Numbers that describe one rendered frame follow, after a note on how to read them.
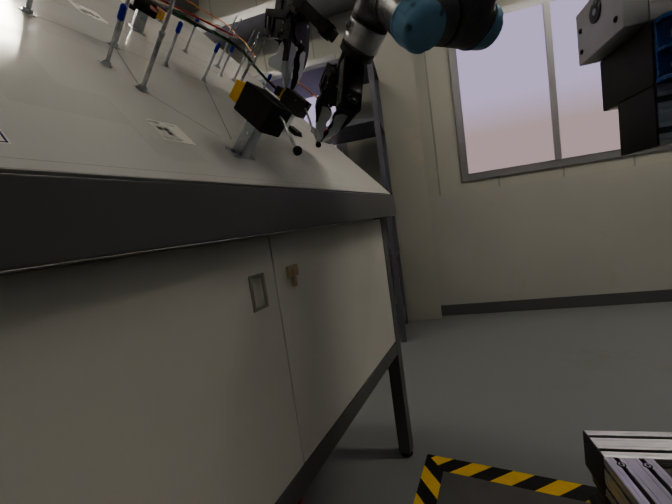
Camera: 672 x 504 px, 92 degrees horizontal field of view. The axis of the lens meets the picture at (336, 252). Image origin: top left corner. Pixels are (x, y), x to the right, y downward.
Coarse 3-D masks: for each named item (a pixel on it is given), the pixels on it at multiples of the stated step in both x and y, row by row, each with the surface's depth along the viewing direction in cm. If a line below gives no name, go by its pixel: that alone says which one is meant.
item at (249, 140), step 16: (240, 96) 47; (256, 96) 46; (272, 96) 49; (240, 112) 47; (256, 112) 46; (272, 112) 45; (288, 112) 48; (256, 128) 46; (272, 128) 48; (240, 144) 50
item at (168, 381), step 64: (128, 256) 33; (192, 256) 39; (256, 256) 49; (0, 320) 24; (64, 320) 27; (128, 320) 32; (192, 320) 38; (256, 320) 48; (0, 384) 24; (64, 384) 27; (128, 384) 32; (192, 384) 38; (256, 384) 47; (0, 448) 23; (64, 448) 27; (128, 448) 31; (192, 448) 37; (256, 448) 46
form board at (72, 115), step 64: (0, 0) 43; (64, 0) 58; (0, 64) 32; (64, 64) 40; (128, 64) 52; (192, 64) 78; (64, 128) 30; (128, 128) 37; (192, 128) 48; (384, 192) 98
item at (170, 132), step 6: (150, 120) 42; (156, 120) 43; (156, 126) 41; (162, 126) 42; (168, 126) 43; (174, 126) 45; (162, 132) 41; (168, 132) 42; (174, 132) 43; (180, 132) 44; (168, 138) 41; (174, 138) 42; (180, 138) 43; (186, 138) 44; (192, 144) 44
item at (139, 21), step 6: (132, 0) 68; (138, 0) 68; (138, 6) 68; (144, 6) 69; (138, 12) 69; (144, 12) 69; (150, 12) 70; (156, 12) 70; (138, 18) 70; (144, 18) 71; (132, 24) 71; (138, 24) 72; (144, 24) 71; (138, 30) 71
